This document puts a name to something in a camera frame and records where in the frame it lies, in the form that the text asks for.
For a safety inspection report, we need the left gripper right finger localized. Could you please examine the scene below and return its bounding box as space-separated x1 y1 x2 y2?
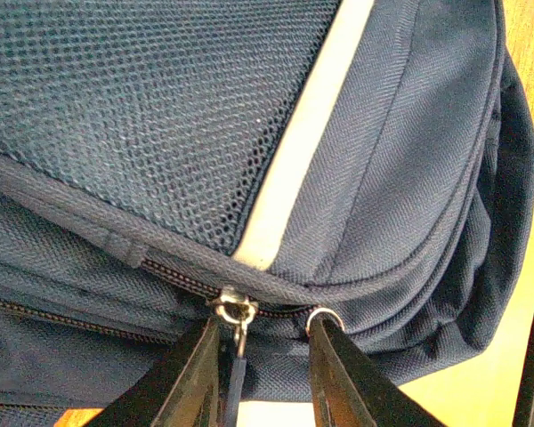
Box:
309 318 442 426

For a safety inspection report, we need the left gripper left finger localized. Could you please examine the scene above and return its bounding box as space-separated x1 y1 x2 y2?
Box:
87 318 219 426

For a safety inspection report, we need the navy blue backpack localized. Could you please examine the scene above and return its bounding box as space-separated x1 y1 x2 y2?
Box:
0 1 534 426

